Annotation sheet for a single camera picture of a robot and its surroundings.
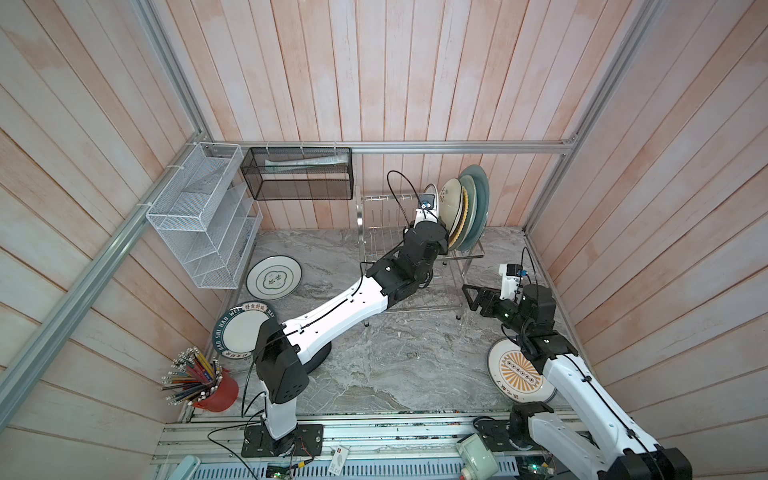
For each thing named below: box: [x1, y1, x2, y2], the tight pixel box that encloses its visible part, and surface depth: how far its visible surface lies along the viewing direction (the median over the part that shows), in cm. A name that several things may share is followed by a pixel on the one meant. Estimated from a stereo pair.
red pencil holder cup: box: [161, 346, 239, 412], surface depth 71 cm
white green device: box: [456, 433, 499, 480], surface depth 69 cm
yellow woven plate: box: [448, 187, 469, 249], surface depth 70 cm
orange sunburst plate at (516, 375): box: [487, 337, 557, 403], surface depth 84 cm
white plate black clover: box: [246, 255, 303, 301], surface depth 107 cm
